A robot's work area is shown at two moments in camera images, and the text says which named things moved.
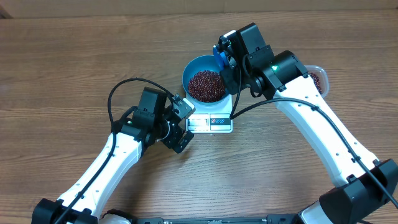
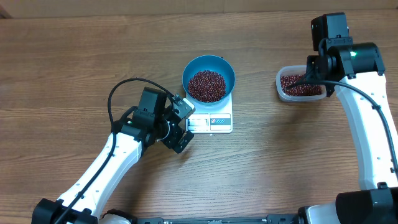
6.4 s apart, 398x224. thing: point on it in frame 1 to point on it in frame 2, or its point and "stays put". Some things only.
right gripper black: (229, 76) to (310, 74)
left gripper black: (171, 142) stays put
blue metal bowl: (203, 82) stays put
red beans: (206, 86) stays put
